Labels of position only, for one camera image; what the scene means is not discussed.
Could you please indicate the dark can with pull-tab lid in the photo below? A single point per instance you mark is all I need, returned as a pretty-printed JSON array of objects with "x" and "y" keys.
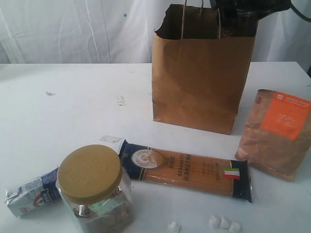
[{"x": 230, "y": 30}]

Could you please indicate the spaghetti packet dark blue ends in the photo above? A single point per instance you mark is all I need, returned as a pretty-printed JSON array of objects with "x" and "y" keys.
[{"x": 206, "y": 174}]

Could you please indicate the clear tape piece on table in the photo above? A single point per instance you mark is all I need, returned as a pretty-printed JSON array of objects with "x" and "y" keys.
[{"x": 110, "y": 139}]

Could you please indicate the clear jar with gold lid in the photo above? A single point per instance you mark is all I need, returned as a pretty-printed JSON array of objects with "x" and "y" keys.
[{"x": 96, "y": 190}]

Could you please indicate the kraft pouch with orange label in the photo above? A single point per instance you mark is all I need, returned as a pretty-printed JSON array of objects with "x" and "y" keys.
[{"x": 277, "y": 134}]

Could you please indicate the large brown paper shopping bag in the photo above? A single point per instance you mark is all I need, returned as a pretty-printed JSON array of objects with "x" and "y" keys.
[{"x": 197, "y": 78}]

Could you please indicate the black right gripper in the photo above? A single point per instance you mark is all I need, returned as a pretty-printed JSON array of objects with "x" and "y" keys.
[{"x": 257, "y": 9}]

